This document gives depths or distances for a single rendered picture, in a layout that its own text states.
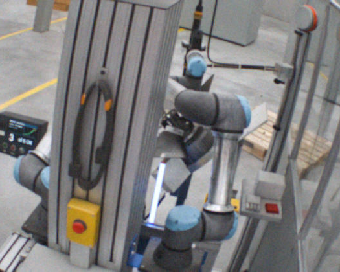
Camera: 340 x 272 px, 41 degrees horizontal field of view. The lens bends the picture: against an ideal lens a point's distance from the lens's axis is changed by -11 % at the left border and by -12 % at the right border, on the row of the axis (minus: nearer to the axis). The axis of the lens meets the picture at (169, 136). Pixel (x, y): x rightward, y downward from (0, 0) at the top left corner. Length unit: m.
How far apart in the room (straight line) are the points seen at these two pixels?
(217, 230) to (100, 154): 0.67
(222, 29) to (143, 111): 8.50
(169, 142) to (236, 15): 7.29
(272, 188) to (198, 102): 1.18
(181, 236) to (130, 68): 0.76
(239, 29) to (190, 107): 7.91
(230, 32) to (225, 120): 7.96
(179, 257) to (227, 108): 0.56
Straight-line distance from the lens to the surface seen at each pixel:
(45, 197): 1.88
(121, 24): 1.18
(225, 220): 1.81
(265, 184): 2.77
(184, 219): 1.75
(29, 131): 2.29
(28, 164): 1.93
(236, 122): 1.75
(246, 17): 9.51
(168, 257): 1.84
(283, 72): 2.73
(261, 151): 5.22
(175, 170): 2.55
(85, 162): 1.34
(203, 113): 1.70
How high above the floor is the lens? 2.25
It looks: 25 degrees down
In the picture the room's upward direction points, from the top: 11 degrees clockwise
